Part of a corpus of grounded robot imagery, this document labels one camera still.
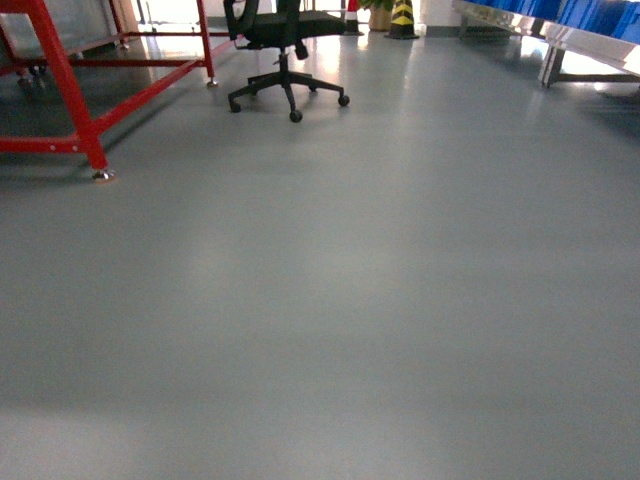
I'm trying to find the red white traffic cone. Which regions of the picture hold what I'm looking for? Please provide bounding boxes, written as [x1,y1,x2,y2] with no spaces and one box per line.
[343,0,363,36]

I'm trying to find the red metal frame table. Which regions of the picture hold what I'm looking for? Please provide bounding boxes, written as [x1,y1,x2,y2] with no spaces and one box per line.
[1,1,231,182]

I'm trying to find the black office chair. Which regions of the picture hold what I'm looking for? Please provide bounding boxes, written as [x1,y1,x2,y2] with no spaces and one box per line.
[223,0,350,123]

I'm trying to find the blue bins on far rack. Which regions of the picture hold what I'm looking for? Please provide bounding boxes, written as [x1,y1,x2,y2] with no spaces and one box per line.
[477,0,639,44]

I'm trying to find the potted green plant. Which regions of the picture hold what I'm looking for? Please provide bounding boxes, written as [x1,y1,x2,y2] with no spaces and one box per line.
[359,0,394,32]

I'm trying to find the yellow black traffic cone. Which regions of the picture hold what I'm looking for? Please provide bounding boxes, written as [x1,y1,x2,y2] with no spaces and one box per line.
[385,0,419,40]

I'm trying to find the far stainless steel shelf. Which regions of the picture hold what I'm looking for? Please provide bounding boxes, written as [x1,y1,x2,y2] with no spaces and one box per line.
[452,1,639,88]

